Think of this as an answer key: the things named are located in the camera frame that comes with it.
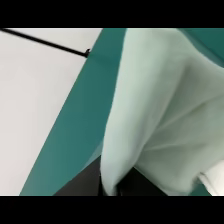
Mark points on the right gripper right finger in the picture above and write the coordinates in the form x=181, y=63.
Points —
x=136, y=185

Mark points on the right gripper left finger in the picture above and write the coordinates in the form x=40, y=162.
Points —
x=88, y=181

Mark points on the white shirt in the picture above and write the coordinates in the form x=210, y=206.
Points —
x=160, y=100

